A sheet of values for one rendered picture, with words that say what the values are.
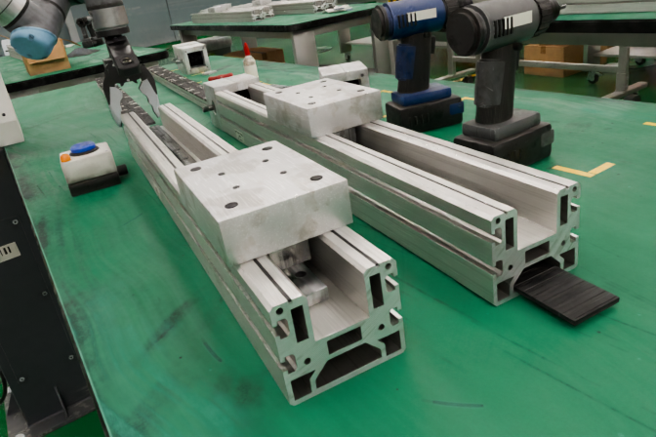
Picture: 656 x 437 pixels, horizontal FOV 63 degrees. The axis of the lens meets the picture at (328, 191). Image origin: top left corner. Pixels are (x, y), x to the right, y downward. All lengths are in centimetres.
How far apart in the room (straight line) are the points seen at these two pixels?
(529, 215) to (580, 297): 9
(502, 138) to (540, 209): 23
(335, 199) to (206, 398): 18
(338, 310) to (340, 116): 35
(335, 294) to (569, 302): 19
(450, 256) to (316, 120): 28
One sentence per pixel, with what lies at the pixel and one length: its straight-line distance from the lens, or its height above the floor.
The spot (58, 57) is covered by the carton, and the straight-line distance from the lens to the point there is 318.
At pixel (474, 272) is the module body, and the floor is 80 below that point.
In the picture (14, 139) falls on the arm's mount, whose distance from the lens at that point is 154.
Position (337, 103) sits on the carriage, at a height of 90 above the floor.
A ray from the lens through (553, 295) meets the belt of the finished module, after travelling 49.
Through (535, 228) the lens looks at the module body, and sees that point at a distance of 51.
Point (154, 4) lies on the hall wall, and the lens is 1250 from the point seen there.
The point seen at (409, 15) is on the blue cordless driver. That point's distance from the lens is 91.
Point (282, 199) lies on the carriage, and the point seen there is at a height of 90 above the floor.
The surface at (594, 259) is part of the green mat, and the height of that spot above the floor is 78.
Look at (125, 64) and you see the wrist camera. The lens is 121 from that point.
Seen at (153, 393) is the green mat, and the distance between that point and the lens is 47.
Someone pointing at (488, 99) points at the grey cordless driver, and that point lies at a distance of 72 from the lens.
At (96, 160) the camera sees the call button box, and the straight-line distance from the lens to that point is 96.
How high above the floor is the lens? 106
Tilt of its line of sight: 22 degrees down
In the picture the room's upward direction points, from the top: 9 degrees counter-clockwise
